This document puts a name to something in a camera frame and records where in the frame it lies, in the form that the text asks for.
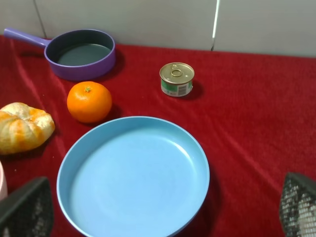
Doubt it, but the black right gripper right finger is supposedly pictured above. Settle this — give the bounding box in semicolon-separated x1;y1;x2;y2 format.
279;172;316;237

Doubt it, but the purple frying pan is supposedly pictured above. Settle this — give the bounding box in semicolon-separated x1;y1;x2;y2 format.
3;28;116;81

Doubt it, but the orange mandarin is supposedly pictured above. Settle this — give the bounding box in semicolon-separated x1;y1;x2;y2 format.
67;81;113;123

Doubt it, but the peeled mandarin toy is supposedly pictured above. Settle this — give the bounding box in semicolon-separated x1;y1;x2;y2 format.
0;102;55;155

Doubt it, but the small tin can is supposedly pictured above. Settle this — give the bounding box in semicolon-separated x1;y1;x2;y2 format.
159;62;195;97

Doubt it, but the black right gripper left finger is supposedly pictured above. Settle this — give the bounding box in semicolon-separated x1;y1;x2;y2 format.
0;176;54;237

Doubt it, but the blue round plate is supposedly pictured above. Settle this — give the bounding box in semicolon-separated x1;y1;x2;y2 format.
56;116;210;237

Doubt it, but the pink bowl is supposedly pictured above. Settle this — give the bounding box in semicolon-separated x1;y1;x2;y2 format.
0;162;7;200

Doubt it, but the red velvet tablecloth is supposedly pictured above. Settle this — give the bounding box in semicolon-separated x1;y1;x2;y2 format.
0;37;316;237

